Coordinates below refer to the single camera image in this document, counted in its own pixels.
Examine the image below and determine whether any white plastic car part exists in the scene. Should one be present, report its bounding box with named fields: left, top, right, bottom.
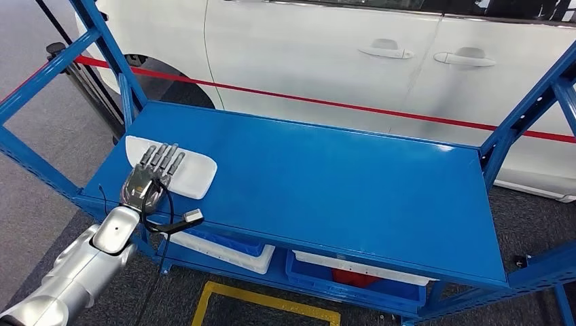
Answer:
left=124, top=134, right=218, bottom=200

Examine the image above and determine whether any blue metal shelf rack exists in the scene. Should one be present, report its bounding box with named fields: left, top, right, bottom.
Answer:
left=0, top=0, right=576, bottom=326

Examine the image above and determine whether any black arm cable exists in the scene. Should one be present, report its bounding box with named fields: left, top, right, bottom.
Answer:
left=134, top=177, right=177, bottom=326

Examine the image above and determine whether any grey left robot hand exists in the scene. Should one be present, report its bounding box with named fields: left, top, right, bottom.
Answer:
left=120, top=143, right=186, bottom=215

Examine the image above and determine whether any long white plastic part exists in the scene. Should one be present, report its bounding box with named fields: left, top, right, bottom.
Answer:
left=292, top=250, right=438, bottom=287

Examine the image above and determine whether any red barrier belt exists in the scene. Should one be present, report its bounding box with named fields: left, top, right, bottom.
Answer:
left=74, top=54, right=576, bottom=145

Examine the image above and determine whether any blue plastic bin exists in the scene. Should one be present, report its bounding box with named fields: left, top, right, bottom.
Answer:
left=189, top=229, right=266, bottom=258
left=285, top=250, right=427, bottom=316

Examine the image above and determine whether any white car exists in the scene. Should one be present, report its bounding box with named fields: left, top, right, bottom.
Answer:
left=74, top=0, right=576, bottom=203

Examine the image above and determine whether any red part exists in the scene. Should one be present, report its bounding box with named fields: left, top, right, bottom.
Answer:
left=331, top=268, right=382, bottom=289

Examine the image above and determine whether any white plastic tray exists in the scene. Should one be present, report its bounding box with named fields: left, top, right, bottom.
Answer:
left=168, top=229, right=276, bottom=275

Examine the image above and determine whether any black stanchion post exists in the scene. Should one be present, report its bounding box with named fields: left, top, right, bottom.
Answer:
left=45, top=41, right=126, bottom=141

